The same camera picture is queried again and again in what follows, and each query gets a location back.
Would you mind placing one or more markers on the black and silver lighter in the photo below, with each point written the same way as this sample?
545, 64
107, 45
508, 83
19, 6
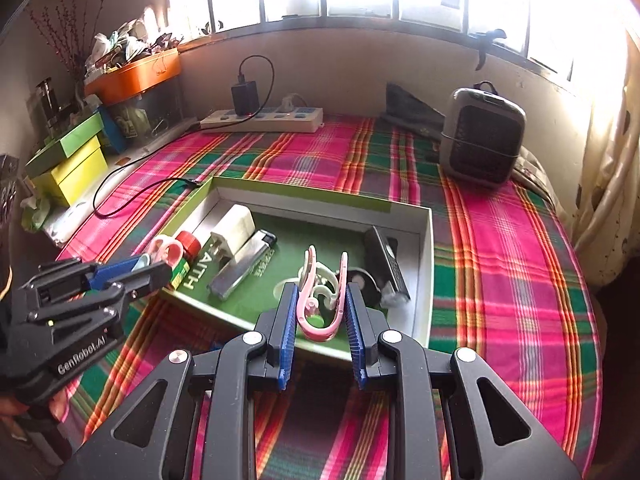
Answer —
235, 272

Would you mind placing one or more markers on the yellow box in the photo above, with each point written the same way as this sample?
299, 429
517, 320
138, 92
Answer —
75, 180

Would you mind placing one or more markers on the pink plastic clip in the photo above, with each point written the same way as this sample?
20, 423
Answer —
312, 332

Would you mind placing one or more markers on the pink scissors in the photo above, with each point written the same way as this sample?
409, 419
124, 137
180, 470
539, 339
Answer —
172, 250

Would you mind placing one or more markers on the green cardboard box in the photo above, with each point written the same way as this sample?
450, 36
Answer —
320, 195

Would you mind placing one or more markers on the grey space heater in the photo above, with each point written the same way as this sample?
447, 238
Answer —
480, 135

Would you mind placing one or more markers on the black charger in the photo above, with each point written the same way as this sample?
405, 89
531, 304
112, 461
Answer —
245, 97

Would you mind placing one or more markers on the dark grey pouch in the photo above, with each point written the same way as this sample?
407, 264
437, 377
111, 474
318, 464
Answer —
410, 107

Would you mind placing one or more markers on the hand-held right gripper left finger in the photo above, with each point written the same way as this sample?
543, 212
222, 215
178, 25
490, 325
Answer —
286, 340

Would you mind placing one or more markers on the black flashlight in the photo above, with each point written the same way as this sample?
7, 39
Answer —
385, 260

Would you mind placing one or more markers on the black clip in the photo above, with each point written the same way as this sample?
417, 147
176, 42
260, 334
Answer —
484, 45

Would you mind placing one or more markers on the patterned cream curtain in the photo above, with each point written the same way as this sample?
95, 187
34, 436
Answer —
610, 160

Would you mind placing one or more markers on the white plug adapter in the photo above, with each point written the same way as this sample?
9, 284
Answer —
232, 227

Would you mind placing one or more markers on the pile of assorted packets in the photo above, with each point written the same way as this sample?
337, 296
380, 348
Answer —
125, 40

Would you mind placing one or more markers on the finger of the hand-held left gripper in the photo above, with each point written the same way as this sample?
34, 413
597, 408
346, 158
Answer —
150, 277
112, 270

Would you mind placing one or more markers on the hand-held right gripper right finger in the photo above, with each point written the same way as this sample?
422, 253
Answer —
356, 340

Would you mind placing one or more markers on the plaid blanket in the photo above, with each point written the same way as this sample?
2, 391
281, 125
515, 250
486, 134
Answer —
500, 260

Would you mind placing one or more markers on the white plastic bag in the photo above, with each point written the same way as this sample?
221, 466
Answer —
70, 222

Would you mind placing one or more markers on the clear plastic container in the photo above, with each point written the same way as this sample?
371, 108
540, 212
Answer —
150, 115

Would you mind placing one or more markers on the white power strip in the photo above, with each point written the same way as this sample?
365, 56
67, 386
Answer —
280, 119

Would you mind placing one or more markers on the brown pill bottle red cap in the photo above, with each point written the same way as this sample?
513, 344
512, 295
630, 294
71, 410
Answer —
189, 242

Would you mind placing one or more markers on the dried red branches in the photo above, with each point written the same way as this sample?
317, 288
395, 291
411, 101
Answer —
60, 35

